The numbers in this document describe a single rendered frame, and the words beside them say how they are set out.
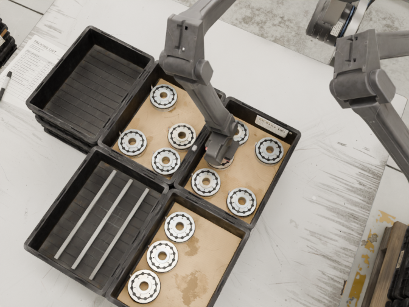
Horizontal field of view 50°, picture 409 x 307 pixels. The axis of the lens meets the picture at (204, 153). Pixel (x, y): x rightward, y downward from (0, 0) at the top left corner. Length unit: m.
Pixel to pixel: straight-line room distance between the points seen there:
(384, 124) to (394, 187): 1.75
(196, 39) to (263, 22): 2.08
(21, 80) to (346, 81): 1.42
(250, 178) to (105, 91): 0.64
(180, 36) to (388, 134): 0.48
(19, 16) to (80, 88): 1.44
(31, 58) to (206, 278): 1.18
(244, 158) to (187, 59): 0.72
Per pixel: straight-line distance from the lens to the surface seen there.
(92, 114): 1.71
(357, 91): 0.92
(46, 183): 1.78
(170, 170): 1.55
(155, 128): 1.65
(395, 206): 2.68
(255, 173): 1.60
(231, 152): 1.47
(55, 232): 1.58
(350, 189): 1.82
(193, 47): 0.95
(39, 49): 2.06
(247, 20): 3.01
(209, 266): 1.51
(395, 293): 2.29
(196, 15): 0.99
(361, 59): 0.92
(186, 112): 1.68
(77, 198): 1.59
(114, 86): 1.75
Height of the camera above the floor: 2.32
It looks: 68 degrees down
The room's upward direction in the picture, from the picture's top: 8 degrees clockwise
